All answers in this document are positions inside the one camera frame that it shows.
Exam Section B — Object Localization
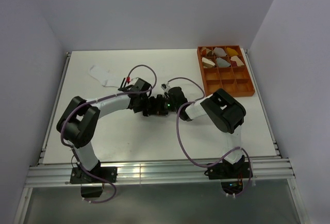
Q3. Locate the yellow rolled sock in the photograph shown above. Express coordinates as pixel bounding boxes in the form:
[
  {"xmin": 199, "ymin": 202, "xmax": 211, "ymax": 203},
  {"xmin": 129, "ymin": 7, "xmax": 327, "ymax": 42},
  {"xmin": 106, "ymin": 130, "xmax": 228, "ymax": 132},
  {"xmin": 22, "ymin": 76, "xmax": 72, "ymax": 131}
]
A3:
[{"xmin": 226, "ymin": 47, "xmax": 239, "ymax": 57}]

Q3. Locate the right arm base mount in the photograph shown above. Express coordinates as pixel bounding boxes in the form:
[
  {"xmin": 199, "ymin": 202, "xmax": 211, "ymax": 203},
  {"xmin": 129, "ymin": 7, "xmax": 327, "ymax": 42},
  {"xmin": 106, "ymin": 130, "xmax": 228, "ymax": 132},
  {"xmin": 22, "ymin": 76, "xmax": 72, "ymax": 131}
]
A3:
[{"xmin": 204, "ymin": 161, "xmax": 253, "ymax": 180}]

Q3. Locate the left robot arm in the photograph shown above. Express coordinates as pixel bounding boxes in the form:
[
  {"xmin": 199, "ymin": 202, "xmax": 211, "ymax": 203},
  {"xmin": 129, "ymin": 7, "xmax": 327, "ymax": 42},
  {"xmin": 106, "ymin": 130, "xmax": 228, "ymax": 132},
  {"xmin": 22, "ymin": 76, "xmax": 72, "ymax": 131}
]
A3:
[{"xmin": 56, "ymin": 78, "xmax": 154, "ymax": 182}]

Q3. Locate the grey teal rolled sock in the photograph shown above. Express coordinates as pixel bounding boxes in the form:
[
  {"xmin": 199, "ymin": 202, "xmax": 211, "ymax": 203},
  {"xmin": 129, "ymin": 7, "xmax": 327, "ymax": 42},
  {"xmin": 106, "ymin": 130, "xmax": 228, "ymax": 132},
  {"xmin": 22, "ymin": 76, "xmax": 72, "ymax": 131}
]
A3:
[{"xmin": 216, "ymin": 57, "xmax": 231, "ymax": 68}]

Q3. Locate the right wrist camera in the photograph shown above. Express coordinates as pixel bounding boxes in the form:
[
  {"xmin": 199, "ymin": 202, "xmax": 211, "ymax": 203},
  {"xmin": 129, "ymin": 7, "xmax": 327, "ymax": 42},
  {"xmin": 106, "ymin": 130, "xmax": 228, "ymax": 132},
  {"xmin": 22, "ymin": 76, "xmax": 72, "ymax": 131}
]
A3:
[{"xmin": 161, "ymin": 82, "xmax": 171, "ymax": 94}]

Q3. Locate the grey white rolled sock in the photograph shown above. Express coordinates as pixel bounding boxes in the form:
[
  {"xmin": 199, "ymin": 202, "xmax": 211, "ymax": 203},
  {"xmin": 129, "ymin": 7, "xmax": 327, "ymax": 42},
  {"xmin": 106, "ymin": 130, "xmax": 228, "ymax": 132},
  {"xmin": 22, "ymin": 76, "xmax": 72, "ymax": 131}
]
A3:
[{"xmin": 213, "ymin": 47, "xmax": 227, "ymax": 57}]

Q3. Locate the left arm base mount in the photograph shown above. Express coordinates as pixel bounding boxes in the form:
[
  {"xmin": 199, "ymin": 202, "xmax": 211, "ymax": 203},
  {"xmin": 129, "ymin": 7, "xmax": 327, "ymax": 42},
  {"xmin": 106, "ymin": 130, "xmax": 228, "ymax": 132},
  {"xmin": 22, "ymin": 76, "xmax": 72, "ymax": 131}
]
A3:
[{"xmin": 70, "ymin": 167, "xmax": 118, "ymax": 184}]

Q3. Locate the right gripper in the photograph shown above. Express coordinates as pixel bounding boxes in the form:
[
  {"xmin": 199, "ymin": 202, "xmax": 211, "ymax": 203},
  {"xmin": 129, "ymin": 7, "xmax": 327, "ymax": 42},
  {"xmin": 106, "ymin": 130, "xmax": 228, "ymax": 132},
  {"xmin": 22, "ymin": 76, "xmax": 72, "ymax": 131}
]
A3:
[{"xmin": 147, "ymin": 94, "xmax": 179, "ymax": 116}]

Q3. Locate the orange compartment tray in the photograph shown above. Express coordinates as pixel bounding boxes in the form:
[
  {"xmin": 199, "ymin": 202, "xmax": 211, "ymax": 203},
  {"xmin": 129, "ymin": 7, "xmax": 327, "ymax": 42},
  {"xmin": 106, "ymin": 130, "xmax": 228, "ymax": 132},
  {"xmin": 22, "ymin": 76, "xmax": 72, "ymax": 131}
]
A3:
[{"xmin": 197, "ymin": 45, "xmax": 255, "ymax": 97}]

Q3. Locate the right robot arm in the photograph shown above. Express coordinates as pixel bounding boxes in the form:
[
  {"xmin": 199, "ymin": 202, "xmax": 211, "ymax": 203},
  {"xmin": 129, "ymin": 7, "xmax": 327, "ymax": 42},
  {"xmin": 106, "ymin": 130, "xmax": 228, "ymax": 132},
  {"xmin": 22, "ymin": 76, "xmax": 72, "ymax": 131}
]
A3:
[{"xmin": 152, "ymin": 87, "xmax": 247, "ymax": 178}]

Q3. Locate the brown orange rolled sock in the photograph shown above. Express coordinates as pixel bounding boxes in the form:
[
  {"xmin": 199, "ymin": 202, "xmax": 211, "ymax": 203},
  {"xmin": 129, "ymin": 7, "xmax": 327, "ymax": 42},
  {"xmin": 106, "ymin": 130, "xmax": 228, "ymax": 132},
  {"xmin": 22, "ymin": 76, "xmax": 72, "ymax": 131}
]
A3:
[{"xmin": 200, "ymin": 47, "xmax": 214, "ymax": 57}]

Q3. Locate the aluminium front rail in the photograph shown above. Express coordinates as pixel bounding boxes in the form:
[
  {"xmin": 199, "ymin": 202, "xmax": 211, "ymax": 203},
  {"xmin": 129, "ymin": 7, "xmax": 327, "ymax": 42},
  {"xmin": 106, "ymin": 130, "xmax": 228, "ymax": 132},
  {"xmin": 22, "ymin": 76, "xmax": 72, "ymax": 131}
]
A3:
[{"xmin": 24, "ymin": 157, "xmax": 295, "ymax": 188}]

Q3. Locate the pink maroon rolled sock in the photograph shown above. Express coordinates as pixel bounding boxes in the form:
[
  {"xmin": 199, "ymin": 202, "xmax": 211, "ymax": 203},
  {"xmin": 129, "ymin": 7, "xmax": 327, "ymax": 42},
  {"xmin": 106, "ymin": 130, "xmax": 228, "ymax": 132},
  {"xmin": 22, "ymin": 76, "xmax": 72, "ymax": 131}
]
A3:
[{"xmin": 230, "ymin": 56, "xmax": 245, "ymax": 67}]

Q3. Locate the white brown rolled sock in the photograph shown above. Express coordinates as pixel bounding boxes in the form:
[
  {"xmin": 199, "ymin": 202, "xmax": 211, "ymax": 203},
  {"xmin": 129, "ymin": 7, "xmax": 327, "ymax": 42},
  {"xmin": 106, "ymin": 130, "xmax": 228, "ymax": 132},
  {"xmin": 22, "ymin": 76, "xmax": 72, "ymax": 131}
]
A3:
[{"xmin": 202, "ymin": 57, "xmax": 216, "ymax": 68}]

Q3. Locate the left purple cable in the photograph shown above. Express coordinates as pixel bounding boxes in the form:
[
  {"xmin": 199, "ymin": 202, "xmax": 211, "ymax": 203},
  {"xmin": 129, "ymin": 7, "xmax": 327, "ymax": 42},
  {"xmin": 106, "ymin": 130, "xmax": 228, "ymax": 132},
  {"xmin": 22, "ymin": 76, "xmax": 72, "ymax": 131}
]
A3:
[{"xmin": 60, "ymin": 65, "xmax": 158, "ymax": 204}]

